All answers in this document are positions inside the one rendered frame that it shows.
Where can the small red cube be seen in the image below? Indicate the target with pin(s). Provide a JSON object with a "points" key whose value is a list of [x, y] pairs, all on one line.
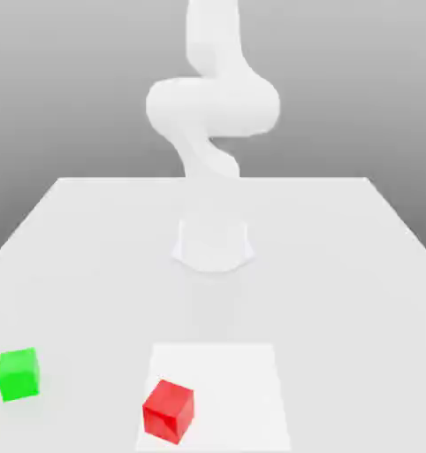
{"points": [[167, 410]]}

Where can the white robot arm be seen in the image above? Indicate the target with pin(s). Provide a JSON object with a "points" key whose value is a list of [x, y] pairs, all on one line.
{"points": [[213, 106]]}

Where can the small green cube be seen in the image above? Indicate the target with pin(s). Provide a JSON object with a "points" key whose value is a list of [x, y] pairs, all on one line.
{"points": [[18, 375]]}

